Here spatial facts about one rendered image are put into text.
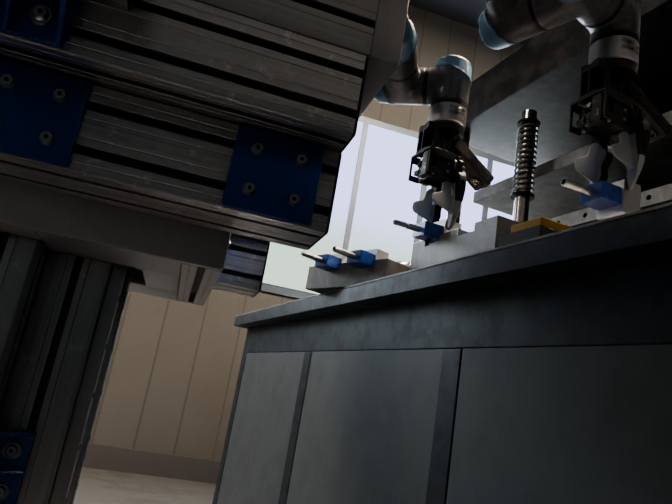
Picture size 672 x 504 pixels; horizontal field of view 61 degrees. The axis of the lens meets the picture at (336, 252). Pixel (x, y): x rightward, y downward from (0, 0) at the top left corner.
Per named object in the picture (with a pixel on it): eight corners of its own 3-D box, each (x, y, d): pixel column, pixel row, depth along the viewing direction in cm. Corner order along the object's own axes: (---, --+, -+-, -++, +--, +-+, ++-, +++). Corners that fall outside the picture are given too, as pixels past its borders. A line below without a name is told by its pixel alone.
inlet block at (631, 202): (575, 194, 82) (577, 159, 83) (549, 202, 86) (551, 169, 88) (640, 218, 87) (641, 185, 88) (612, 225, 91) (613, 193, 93)
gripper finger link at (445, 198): (427, 223, 105) (426, 181, 109) (453, 231, 107) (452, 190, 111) (436, 215, 103) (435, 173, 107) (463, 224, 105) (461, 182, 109)
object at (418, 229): (397, 233, 103) (402, 205, 104) (384, 237, 108) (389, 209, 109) (457, 251, 108) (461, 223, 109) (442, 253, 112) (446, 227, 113)
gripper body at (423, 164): (406, 184, 113) (414, 129, 116) (443, 196, 116) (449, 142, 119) (428, 172, 106) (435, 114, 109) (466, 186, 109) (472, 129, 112)
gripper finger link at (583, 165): (561, 192, 92) (575, 137, 93) (589, 202, 95) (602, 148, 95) (576, 191, 90) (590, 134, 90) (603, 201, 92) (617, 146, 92)
